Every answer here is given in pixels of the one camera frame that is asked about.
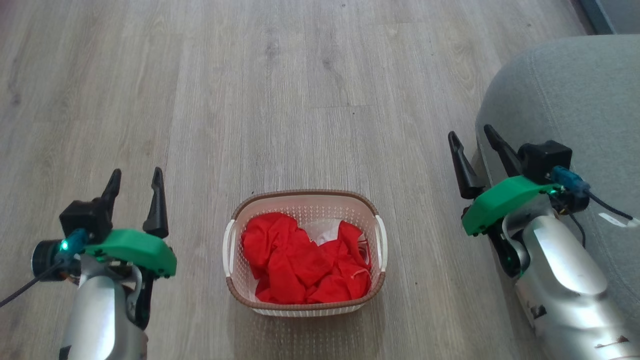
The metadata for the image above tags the blue camera cable plug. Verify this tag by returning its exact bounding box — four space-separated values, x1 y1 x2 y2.
551 166 592 197
31 228 90 282

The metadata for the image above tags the blue right camera cable plug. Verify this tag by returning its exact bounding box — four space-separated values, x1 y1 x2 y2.
551 166 592 197

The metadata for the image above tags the white garment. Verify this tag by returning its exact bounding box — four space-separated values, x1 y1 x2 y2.
299 218 347 247

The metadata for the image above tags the cream laundry basket brown rim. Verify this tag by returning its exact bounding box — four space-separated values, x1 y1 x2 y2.
222 189 389 318

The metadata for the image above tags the grey fabric sofa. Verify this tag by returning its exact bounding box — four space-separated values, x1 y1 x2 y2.
475 34 640 360

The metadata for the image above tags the red clothing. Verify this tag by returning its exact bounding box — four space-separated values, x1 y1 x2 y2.
241 212 373 305

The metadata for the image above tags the blue left camera cable plug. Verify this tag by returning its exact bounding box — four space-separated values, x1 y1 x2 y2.
31 228 90 282

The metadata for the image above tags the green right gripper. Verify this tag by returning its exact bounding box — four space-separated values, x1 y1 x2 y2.
448 124 563 237

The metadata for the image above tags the dark grey furniture edge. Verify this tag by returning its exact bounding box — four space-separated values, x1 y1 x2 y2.
579 0 640 36

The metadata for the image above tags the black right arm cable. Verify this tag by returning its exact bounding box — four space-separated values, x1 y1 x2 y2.
570 192 637 248

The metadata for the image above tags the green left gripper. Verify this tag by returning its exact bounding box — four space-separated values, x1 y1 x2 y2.
84 167 178 279

